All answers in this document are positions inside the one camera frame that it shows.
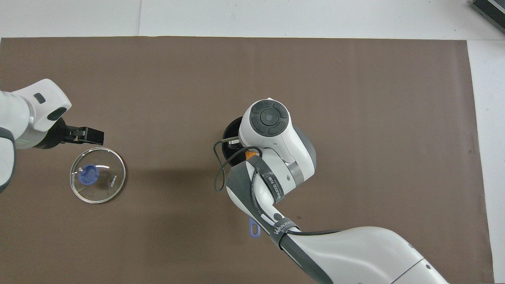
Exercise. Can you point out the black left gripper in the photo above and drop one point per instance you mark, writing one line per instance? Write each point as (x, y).
(57, 134)

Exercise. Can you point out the glass lid with blue knob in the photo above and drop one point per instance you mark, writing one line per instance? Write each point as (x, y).
(88, 174)

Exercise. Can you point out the orange toy corn cob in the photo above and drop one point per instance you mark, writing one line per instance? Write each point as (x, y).
(250, 156)

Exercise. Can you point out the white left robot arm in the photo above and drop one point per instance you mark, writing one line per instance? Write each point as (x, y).
(23, 110)

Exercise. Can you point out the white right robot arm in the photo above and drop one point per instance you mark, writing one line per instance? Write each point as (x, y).
(276, 142)

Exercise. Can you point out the brown table mat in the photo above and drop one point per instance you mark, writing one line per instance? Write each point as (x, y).
(355, 98)

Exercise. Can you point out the dark ribbed device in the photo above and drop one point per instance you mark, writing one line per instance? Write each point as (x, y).
(491, 10)

